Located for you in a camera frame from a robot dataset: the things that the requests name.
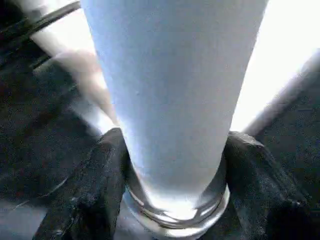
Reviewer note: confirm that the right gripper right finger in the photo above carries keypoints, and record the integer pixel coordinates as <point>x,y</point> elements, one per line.
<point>265,200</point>

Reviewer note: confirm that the black mat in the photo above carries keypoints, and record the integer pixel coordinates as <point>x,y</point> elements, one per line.
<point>35,140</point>

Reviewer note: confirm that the white plastic table top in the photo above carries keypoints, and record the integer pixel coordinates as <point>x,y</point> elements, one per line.
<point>285,50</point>

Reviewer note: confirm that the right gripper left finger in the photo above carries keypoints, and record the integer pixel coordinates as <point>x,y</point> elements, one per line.
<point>90,200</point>

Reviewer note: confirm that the white plastic table leg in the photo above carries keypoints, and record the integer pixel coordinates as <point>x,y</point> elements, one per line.
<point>175,90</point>

